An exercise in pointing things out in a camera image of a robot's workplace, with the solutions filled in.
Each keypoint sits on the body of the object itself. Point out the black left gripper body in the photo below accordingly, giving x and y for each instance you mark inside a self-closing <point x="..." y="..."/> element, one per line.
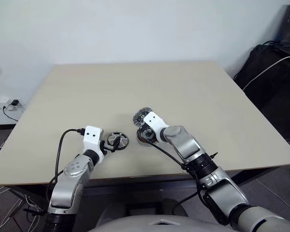
<point x="104" y="147"/>

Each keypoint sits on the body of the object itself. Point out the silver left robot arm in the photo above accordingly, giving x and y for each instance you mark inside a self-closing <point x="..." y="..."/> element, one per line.
<point x="67" y="183"/>

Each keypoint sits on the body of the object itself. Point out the black power adapter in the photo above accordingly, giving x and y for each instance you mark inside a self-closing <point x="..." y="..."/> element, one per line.
<point x="14" y="103"/>

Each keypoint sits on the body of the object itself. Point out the black rimmed silver spoked rotor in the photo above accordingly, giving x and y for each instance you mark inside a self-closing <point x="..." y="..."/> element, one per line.
<point x="124" y="142"/>

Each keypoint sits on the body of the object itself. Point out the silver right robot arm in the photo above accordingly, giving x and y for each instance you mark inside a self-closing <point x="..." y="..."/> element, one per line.
<point x="186" y="142"/>

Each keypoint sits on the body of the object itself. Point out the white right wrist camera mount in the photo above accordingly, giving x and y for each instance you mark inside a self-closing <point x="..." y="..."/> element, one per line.
<point x="154" y="120"/>

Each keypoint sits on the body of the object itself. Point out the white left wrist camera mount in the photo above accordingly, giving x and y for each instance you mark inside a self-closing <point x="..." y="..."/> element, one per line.
<point x="93" y="137"/>

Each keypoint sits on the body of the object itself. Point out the white wall socket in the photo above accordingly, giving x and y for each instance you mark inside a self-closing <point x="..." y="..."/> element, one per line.
<point x="7" y="100"/>

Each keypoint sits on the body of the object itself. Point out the black metal table frame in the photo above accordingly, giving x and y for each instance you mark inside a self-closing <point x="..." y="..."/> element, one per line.
<point x="140" y="184"/>

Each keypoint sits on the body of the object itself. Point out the large black bag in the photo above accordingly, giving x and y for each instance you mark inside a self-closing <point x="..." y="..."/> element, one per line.
<point x="270" y="96"/>

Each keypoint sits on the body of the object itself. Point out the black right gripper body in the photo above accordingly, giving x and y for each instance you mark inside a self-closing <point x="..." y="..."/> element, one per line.
<point x="150" y="135"/>

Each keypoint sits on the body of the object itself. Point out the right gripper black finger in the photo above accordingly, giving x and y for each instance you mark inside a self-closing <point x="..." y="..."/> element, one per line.
<point x="149" y="144"/>
<point x="144" y="127"/>

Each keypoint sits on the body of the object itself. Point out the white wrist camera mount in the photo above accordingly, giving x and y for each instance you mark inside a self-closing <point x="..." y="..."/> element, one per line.
<point x="154" y="120"/>
<point x="93" y="137"/>

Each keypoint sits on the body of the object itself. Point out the light grey robot torso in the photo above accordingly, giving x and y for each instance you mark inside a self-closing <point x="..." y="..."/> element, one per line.
<point x="147" y="223"/>

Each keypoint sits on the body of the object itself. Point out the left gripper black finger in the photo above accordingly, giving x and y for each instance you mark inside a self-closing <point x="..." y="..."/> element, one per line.
<point x="116" y="142"/>
<point x="108" y="147"/>

